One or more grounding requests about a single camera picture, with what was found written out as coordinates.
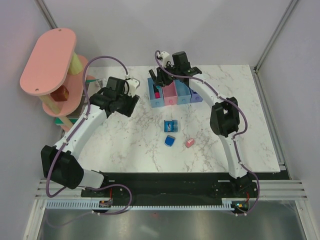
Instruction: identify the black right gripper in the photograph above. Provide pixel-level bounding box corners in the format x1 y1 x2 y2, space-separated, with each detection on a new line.
154 62 180 88

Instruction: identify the black pink highlighter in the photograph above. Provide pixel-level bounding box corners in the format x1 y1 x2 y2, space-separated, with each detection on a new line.
153 85 161 99

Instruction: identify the black blue highlighter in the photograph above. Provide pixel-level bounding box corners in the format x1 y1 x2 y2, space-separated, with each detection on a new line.
148 69 156 81

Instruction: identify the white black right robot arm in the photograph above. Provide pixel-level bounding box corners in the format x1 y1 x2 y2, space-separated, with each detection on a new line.
149 50 248 197

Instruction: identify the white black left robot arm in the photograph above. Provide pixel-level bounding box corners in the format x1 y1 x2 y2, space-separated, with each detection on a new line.
40 77 140 197

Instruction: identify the stack of books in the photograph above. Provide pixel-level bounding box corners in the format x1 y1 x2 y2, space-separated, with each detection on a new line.
67 76 104 124

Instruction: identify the sky blue drawer bin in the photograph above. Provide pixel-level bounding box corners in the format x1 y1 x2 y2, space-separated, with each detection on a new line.
174 80 191 105

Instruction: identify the pink drawer bin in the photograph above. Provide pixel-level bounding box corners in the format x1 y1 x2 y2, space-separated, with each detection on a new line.
162 81 178 106

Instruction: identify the purple drawer bin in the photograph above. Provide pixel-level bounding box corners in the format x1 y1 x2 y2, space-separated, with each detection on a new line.
189 88 203 103

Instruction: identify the light blue drawer bin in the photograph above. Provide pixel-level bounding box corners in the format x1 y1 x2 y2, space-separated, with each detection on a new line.
147 78 165 108

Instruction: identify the brown block on shelf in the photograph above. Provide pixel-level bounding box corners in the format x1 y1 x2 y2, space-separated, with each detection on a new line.
50 85 69 102

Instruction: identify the blue round tape jar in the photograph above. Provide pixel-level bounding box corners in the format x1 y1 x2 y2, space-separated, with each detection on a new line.
163 119 179 133

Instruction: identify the pink tiered wooden shelf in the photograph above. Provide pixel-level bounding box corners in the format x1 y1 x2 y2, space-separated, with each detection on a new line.
20 28 89 132

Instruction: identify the blue pencil sharpener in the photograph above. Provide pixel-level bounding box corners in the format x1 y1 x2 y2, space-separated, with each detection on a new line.
164 135 176 147

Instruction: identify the pink eraser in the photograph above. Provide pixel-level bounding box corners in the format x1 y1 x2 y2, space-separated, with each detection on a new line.
185 138 195 148

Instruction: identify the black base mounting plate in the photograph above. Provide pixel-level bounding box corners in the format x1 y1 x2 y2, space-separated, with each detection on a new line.
79 171 292 207

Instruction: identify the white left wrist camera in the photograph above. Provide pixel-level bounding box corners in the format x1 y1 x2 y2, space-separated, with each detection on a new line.
124 78 141 97

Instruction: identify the white slotted cable duct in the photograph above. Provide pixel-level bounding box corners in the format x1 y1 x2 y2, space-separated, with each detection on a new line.
45 199 241 211

